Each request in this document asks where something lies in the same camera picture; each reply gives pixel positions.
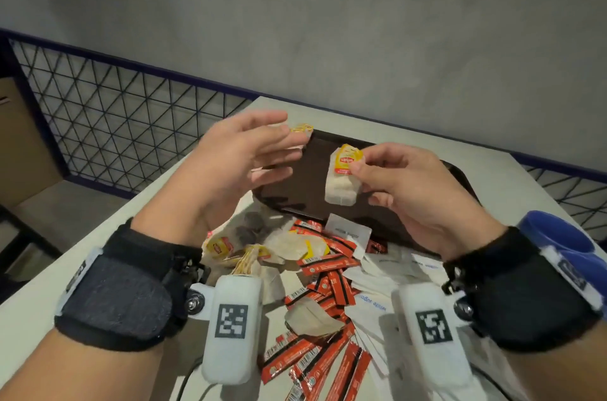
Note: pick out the pile of red coffee sticks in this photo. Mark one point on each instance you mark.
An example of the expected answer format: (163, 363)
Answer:
(332, 265)

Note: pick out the pile of white sugar sachets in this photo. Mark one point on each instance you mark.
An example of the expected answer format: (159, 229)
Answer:
(374, 315)

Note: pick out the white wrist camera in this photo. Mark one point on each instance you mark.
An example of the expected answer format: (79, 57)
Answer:
(232, 344)
(431, 348)

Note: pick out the black metal furniture frame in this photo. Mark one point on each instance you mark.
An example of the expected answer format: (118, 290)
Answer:
(33, 237)

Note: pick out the brown cardboard box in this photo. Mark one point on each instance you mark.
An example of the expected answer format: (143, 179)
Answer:
(23, 154)

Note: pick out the person's right hand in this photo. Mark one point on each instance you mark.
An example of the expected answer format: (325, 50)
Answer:
(427, 196)

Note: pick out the person's left forearm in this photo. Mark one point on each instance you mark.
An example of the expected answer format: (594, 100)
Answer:
(76, 367)

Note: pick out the blue and white bowl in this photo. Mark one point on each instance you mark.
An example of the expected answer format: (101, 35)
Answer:
(555, 230)
(588, 272)

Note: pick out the pile of tea bags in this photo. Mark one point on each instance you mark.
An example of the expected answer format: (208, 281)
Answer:
(289, 244)

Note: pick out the brown plastic tray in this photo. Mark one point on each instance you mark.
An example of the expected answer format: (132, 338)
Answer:
(303, 187)

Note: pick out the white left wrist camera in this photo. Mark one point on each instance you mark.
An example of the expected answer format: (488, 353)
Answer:
(232, 344)

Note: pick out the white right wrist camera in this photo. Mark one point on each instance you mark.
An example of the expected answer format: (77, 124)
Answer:
(431, 348)

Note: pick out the person's left hand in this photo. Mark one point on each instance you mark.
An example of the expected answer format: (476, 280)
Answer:
(223, 168)

